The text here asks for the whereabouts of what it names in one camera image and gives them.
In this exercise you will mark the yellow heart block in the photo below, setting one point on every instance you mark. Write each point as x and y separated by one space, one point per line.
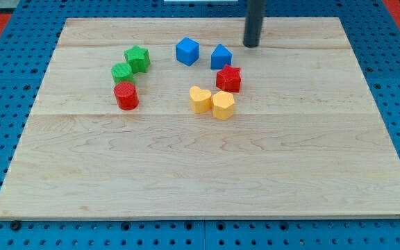
200 100

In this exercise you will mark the yellow hexagon block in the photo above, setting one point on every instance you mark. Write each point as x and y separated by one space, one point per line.
223 105

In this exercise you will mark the wooden board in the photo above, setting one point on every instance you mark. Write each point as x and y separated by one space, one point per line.
306 140

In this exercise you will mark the red star block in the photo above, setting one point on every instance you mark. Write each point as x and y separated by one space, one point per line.
229 79

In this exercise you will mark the blue triangle block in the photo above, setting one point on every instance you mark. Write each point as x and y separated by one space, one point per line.
220 57

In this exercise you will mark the blue cube block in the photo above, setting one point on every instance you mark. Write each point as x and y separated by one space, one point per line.
187 51

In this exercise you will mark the red cylinder block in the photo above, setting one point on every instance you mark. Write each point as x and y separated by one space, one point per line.
126 95

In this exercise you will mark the green star block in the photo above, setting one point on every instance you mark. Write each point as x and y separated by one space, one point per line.
138 58

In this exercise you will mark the green cylinder block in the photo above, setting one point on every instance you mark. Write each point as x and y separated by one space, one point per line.
122 72

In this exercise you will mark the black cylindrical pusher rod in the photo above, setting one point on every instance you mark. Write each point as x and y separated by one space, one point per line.
254 22

